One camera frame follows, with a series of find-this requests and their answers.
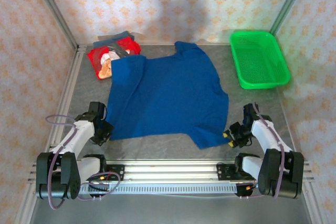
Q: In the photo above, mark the green plastic basket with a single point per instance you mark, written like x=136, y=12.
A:
x=258, y=61

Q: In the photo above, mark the blue t-shirt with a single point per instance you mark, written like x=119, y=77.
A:
x=168, y=95

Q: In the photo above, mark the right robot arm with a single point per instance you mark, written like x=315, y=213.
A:
x=270, y=134

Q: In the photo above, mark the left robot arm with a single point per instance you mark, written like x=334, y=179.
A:
x=78, y=134

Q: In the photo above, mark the red bear print t-shirt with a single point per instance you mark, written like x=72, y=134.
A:
x=101, y=58

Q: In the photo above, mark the grey-blue folded t-shirt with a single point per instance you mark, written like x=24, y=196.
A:
x=115, y=38

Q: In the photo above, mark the aluminium table side rail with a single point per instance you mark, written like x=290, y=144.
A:
x=72, y=82
x=284, y=119

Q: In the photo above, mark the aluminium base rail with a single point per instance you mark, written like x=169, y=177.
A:
x=170, y=171

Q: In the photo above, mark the aluminium frame post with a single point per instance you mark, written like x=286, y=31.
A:
x=291, y=1
x=53, y=9

